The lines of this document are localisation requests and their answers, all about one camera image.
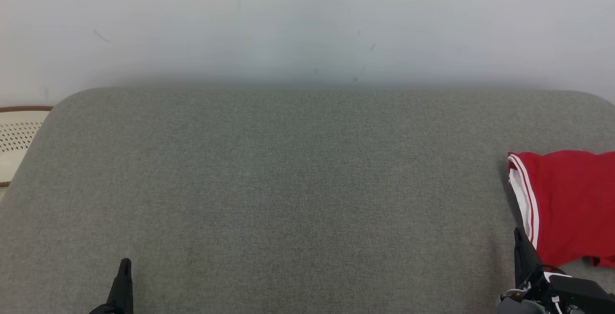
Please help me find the cream perforated laundry basket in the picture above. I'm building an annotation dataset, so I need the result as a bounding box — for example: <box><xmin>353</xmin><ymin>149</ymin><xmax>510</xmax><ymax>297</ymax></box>
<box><xmin>0</xmin><ymin>106</ymin><xmax>53</xmax><ymax>188</ymax></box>

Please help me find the grey fabric sofa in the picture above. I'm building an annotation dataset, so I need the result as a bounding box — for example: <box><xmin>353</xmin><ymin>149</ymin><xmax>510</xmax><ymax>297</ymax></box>
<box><xmin>0</xmin><ymin>87</ymin><xmax>615</xmax><ymax>314</ymax></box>

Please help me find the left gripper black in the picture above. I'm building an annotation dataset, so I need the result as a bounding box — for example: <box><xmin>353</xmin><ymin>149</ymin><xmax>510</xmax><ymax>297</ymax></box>
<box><xmin>89</xmin><ymin>258</ymin><xmax>134</xmax><ymax>314</ymax></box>

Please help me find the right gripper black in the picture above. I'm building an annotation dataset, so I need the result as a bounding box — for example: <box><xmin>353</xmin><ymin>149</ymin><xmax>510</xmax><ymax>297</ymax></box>
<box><xmin>497</xmin><ymin>226</ymin><xmax>558</xmax><ymax>314</ymax></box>

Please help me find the red Bulls 23 jersey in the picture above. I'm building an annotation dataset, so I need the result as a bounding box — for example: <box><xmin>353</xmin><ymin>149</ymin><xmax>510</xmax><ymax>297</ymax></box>
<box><xmin>507</xmin><ymin>150</ymin><xmax>615</xmax><ymax>269</ymax></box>

